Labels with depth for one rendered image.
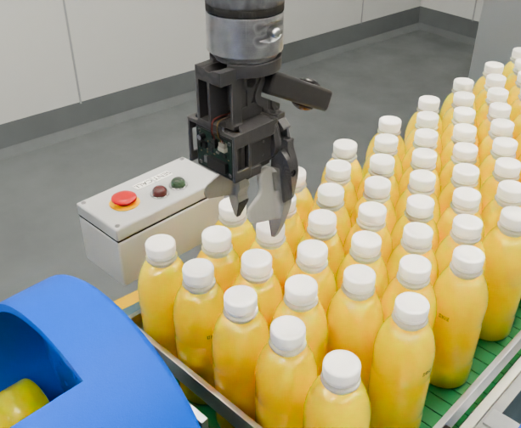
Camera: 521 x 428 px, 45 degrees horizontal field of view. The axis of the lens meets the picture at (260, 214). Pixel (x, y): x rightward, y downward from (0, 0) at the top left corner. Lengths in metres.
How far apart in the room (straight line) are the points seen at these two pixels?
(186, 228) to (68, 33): 2.72
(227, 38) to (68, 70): 3.08
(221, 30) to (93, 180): 2.67
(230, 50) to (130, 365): 0.29
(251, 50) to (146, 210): 0.38
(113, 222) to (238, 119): 0.32
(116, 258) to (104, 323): 0.38
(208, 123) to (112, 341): 0.24
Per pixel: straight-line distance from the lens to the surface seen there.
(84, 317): 0.55
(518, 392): 0.99
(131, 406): 0.52
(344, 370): 0.66
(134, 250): 0.92
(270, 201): 0.69
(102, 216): 0.91
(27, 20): 3.52
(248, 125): 0.64
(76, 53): 3.66
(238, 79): 0.62
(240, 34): 0.60
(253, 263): 0.78
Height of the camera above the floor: 1.59
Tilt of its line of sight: 34 degrees down
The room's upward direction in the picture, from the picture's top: straight up
